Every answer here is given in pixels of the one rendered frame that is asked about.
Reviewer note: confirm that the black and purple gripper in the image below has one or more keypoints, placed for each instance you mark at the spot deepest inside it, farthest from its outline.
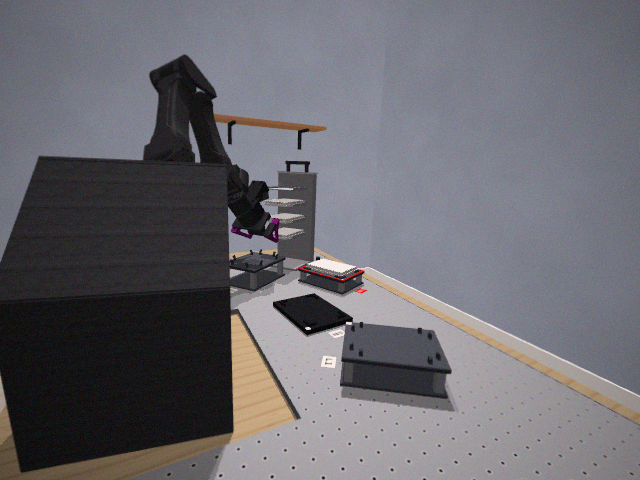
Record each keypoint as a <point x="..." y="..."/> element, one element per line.
<point x="251" y="223"/>

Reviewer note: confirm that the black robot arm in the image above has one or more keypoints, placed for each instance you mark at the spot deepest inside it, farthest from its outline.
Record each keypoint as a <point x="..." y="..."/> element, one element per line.
<point x="176" y="106"/>

